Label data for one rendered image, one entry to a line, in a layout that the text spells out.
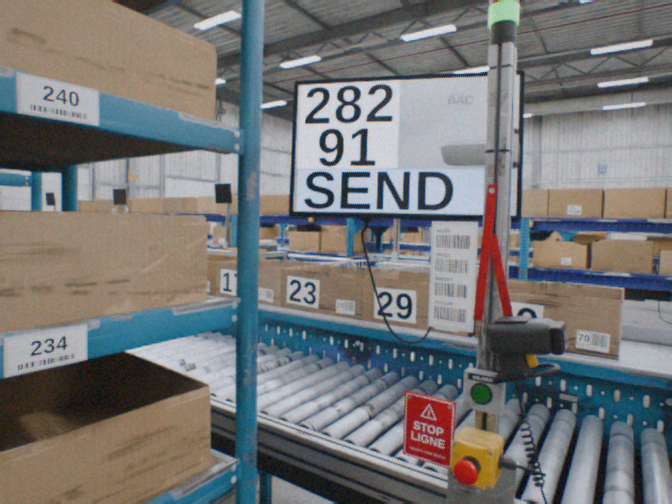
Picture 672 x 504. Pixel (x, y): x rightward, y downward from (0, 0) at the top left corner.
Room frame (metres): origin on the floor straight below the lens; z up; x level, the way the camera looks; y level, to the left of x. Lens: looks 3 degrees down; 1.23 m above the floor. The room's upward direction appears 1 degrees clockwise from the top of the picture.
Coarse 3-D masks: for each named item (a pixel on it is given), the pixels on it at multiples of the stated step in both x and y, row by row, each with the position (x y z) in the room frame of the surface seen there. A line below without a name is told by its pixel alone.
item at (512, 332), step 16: (496, 320) 0.72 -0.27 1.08; (512, 320) 0.70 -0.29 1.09; (528, 320) 0.70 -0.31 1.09; (544, 320) 0.69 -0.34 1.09; (496, 336) 0.70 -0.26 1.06; (512, 336) 0.69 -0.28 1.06; (528, 336) 0.68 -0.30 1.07; (544, 336) 0.67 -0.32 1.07; (560, 336) 0.66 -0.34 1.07; (496, 352) 0.71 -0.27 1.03; (512, 352) 0.69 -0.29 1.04; (528, 352) 0.68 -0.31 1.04; (544, 352) 0.67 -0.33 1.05; (560, 352) 0.65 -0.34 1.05; (512, 368) 0.70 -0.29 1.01; (528, 368) 0.70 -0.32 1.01
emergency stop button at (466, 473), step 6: (462, 462) 0.69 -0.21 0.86; (468, 462) 0.69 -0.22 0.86; (456, 468) 0.69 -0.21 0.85; (462, 468) 0.68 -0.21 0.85; (468, 468) 0.68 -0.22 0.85; (474, 468) 0.68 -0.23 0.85; (456, 474) 0.69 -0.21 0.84; (462, 474) 0.68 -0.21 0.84; (468, 474) 0.68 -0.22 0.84; (474, 474) 0.68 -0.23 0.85; (462, 480) 0.68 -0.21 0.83; (468, 480) 0.68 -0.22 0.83; (474, 480) 0.68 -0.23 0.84
